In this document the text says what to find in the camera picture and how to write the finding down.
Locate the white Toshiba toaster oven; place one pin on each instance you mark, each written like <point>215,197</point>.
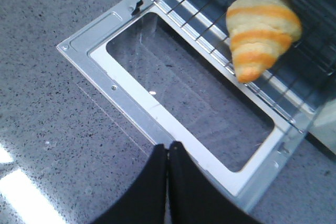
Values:
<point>301,85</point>

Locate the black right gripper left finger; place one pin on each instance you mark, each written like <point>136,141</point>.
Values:
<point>144,201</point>

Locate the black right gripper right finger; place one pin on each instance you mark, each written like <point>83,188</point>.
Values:
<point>193,199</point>

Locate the striped croissant bread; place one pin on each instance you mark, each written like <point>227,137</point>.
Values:
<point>260,32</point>

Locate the metal oven wire rack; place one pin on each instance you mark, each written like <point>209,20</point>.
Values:
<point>284,50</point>

